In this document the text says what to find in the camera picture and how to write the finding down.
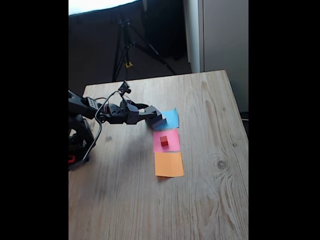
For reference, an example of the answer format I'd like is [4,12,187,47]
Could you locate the medium dark block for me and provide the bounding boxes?
[145,109,163,125]

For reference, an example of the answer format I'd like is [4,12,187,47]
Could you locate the large grey block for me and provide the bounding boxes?
[147,116,168,131]

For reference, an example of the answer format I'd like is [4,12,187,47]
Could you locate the blue paper sheet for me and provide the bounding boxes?
[156,107,180,131]

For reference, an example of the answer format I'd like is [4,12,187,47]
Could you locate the pink paper sheet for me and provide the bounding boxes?
[152,128,181,154]

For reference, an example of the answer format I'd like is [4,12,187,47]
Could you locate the orange paper sheet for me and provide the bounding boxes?
[154,151,185,178]

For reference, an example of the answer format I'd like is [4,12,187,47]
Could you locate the tall black tripod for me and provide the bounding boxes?
[111,14,178,82]

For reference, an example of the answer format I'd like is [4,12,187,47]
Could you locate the bright white light panel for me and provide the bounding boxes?
[68,0,141,16]

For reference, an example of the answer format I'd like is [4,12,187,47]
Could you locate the white cabinet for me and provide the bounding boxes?
[183,0,249,113]

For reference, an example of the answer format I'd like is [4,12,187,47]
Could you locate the small wrist camera board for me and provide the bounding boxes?
[117,80,133,95]

